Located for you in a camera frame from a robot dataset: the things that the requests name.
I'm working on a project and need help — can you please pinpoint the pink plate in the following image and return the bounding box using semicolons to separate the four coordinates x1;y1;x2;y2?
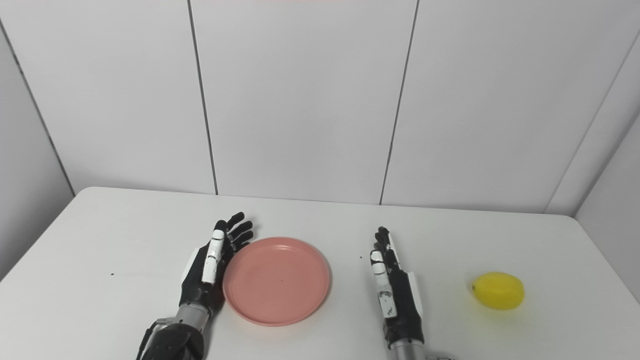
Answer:
222;236;332;327

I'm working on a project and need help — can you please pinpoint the yellow lemon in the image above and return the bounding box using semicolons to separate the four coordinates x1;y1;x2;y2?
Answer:
471;272;526;311

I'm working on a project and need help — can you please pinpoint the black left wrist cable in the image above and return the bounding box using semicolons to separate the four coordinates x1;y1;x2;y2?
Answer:
136;319;173;360

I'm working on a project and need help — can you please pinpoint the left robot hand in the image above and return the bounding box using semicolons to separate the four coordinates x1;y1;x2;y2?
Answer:
178;211;254;316

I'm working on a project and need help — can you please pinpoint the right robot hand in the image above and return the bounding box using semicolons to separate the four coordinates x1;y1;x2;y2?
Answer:
369;226;426;348

